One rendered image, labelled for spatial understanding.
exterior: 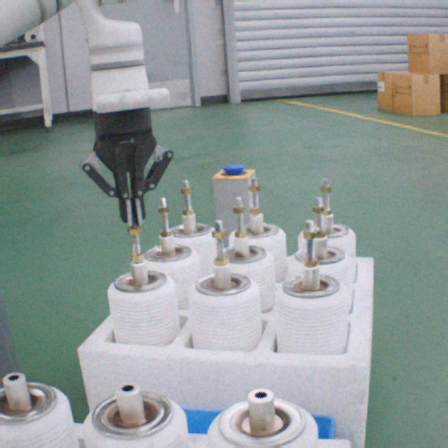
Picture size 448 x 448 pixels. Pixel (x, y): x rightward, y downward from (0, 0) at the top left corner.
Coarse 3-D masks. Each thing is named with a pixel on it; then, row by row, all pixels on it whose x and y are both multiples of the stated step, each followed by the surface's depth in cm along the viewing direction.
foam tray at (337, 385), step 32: (352, 288) 96; (352, 320) 85; (96, 352) 82; (128, 352) 81; (160, 352) 80; (192, 352) 79; (224, 352) 79; (256, 352) 78; (352, 352) 76; (96, 384) 83; (160, 384) 80; (192, 384) 79; (224, 384) 78; (256, 384) 77; (288, 384) 76; (320, 384) 75; (352, 384) 74; (352, 416) 75
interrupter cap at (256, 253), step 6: (252, 246) 96; (258, 246) 96; (228, 252) 94; (252, 252) 94; (258, 252) 93; (264, 252) 93; (228, 258) 92; (234, 258) 92; (240, 258) 92; (246, 258) 91; (252, 258) 91; (258, 258) 90
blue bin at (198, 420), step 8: (184, 408) 77; (192, 408) 77; (200, 408) 77; (192, 416) 77; (200, 416) 77; (208, 416) 76; (216, 416) 76; (312, 416) 73; (320, 416) 73; (328, 416) 73; (192, 424) 77; (200, 424) 77; (208, 424) 77; (320, 424) 73; (328, 424) 73; (192, 432) 78; (200, 432) 77; (320, 432) 73; (328, 432) 73
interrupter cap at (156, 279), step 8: (152, 272) 88; (160, 272) 88; (120, 280) 86; (128, 280) 86; (152, 280) 86; (160, 280) 85; (120, 288) 83; (128, 288) 83; (136, 288) 83; (144, 288) 82; (152, 288) 82
